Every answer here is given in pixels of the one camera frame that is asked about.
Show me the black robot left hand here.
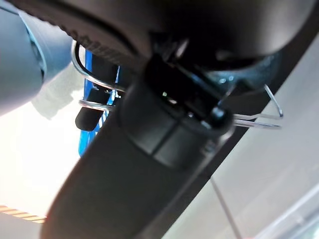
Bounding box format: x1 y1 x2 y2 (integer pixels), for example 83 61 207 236
7 0 319 239

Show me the blue plastic shopping basket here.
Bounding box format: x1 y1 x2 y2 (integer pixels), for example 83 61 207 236
79 48 123 158

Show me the black shelf upright strip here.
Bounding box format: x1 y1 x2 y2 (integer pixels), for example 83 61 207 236
210 177 244 239

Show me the orange striped floor tape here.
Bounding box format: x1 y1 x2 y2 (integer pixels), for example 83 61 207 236
0 204 47 224

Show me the grey robot left leg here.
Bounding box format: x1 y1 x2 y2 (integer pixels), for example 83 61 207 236
0 0 74 118

